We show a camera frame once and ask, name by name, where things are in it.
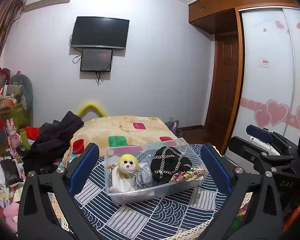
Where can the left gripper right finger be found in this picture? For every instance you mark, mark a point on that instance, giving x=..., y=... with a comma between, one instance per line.
x=263, y=218

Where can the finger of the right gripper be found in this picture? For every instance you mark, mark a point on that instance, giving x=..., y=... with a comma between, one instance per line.
x=259, y=133
x=245, y=149

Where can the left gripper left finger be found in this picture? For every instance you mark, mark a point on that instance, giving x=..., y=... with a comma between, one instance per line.
x=36, y=217

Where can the floral colourful cloth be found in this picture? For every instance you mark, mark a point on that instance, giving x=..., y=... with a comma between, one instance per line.
x=194, y=174

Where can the yellow-haired white doll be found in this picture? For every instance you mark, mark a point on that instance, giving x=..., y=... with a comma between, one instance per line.
x=122, y=174

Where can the black chain-pattern hat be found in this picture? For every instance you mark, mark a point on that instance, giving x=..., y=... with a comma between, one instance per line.
x=166, y=162

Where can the dark clothes pile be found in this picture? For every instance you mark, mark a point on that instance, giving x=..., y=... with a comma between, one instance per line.
x=51, y=144

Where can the pink rabbit plush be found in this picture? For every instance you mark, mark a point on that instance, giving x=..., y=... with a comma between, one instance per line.
x=14, y=139

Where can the clear plastic storage box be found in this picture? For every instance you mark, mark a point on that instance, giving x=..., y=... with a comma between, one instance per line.
x=144, y=154

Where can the beige colourful-squares blanket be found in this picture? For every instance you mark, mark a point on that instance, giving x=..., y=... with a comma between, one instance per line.
x=124, y=130

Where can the grey backpack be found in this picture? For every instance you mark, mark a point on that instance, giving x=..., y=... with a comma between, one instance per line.
x=173, y=126

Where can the yellow foam arch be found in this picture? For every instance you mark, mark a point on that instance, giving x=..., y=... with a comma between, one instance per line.
x=91, y=107

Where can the grey knitted cloth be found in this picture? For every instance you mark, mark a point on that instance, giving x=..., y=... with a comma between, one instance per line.
x=143, y=178

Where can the green cardboard box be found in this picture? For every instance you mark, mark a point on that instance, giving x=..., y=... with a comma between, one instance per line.
x=17, y=113

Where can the blue white patterned tablecloth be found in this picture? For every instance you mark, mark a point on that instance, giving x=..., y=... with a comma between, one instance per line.
x=175, y=210

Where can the white wardrobe with hearts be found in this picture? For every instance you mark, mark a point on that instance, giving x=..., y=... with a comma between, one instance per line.
x=271, y=81

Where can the grey green plush cushion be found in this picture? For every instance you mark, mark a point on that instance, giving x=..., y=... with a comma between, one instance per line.
x=26, y=93

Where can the brown wooden door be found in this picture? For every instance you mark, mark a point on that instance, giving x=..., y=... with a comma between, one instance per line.
x=222, y=19

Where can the small wall monitor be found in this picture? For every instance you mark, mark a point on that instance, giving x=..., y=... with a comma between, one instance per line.
x=96, y=60

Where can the large black wall television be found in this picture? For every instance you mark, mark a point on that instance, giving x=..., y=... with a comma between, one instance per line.
x=99, y=32

